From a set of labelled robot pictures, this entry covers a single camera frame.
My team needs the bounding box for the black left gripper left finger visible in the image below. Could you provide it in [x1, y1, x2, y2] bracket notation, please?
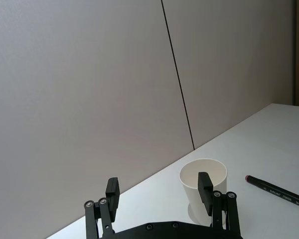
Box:
[84, 177, 121, 239]

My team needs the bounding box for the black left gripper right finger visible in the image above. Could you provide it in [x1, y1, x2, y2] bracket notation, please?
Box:
[197, 171, 241, 236]

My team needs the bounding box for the white paper cup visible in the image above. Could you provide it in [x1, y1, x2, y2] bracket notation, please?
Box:
[179, 158, 228, 229]

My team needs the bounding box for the black marker pen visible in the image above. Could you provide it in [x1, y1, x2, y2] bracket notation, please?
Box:
[244, 175, 299, 206]

